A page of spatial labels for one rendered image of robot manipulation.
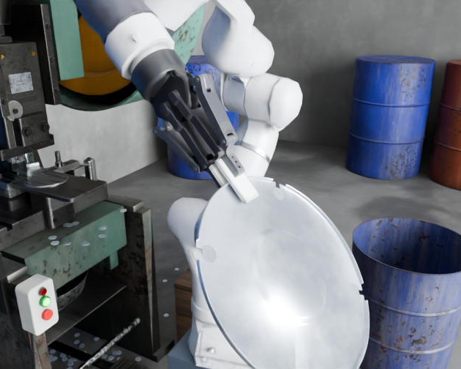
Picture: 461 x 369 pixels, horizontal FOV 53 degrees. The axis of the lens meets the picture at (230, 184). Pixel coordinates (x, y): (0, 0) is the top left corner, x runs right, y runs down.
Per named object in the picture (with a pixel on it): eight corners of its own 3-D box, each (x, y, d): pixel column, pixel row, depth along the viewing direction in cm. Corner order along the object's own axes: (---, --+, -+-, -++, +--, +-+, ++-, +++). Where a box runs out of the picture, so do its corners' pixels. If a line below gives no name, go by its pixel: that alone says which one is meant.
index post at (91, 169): (98, 184, 155) (95, 157, 151) (91, 187, 152) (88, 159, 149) (91, 182, 156) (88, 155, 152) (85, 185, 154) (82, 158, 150)
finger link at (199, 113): (185, 93, 65) (190, 86, 64) (233, 154, 63) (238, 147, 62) (166, 97, 62) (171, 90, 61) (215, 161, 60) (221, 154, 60)
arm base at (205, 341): (282, 337, 121) (285, 292, 116) (256, 387, 106) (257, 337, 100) (208, 314, 130) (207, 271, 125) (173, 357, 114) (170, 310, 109)
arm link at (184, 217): (192, 269, 126) (189, 186, 117) (245, 294, 115) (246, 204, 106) (162, 288, 118) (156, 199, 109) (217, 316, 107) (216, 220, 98)
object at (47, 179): (110, 222, 140) (106, 181, 135) (76, 242, 128) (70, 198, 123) (53, 206, 151) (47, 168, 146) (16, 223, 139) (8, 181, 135)
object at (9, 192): (50, 181, 148) (48, 168, 147) (9, 198, 136) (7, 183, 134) (31, 177, 152) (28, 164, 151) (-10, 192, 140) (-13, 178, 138)
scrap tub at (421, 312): (457, 335, 189) (481, 231, 171) (448, 409, 155) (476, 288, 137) (355, 305, 208) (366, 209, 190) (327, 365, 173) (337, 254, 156)
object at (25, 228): (109, 197, 159) (107, 181, 157) (-8, 255, 123) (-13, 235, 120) (48, 182, 173) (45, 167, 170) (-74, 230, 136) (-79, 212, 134)
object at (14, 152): (58, 151, 145) (55, 134, 143) (2, 170, 129) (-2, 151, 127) (23, 144, 153) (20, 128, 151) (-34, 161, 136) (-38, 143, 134)
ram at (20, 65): (61, 138, 139) (47, 36, 128) (19, 151, 127) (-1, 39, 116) (23, 131, 147) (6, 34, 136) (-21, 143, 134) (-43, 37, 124)
